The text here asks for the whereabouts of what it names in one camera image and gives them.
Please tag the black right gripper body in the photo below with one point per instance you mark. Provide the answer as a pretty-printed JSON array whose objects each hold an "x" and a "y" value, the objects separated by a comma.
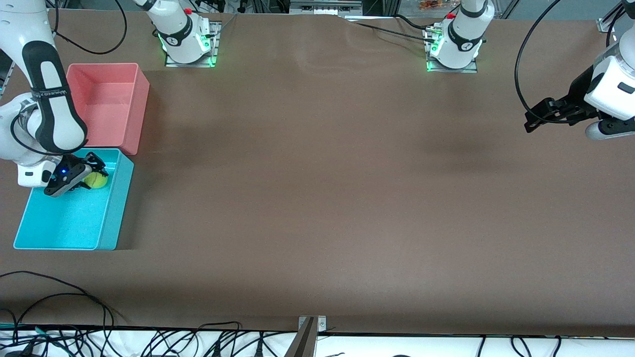
[{"x": 87, "y": 166}]

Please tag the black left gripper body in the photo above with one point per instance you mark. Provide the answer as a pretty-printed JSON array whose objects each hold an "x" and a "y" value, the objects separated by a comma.
[{"x": 577, "y": 94}]

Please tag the yellow tennis ball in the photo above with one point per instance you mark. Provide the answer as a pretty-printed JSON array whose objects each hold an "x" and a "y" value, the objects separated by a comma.
[{"x": 98, "y": 181}]

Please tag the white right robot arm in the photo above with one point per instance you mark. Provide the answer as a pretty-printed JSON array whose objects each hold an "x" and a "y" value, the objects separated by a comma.
[{"x": 178, "y": 34}]

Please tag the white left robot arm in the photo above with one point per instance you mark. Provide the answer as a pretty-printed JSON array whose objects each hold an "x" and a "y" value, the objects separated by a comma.
[{"x": 461, "y": 39}]

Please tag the blue plastic bin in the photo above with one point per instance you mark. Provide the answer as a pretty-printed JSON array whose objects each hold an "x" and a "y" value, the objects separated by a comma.
[{"x": 69, "y": 218}]

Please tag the pink plastic bin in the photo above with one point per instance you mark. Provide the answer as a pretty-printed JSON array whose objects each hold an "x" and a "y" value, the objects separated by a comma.
[{"x": 114, "y": 99}]

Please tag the aluminium corner profile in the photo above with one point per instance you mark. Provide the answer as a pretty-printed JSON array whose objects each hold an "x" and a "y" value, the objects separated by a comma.
[{"x": 606, "y": 26}]

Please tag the small orange objects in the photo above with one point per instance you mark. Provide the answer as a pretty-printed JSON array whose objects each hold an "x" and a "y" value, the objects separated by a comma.
[{"x": 431, "y": 5}]

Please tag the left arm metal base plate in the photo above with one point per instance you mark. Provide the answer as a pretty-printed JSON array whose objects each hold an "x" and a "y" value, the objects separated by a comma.
[{"x": 429, "y": 67}]

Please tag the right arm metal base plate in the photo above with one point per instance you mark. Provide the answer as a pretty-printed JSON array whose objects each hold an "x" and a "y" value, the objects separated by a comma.
[{"x": 217, "y": 44}]

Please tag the dark grey mount bar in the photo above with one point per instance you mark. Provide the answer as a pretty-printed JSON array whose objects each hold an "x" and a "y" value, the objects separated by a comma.
[{"x": 303, "y": 342}]

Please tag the silver table edge bracket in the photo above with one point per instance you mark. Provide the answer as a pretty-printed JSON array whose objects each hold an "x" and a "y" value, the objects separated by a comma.
[{"x": 321, "y": 323}]

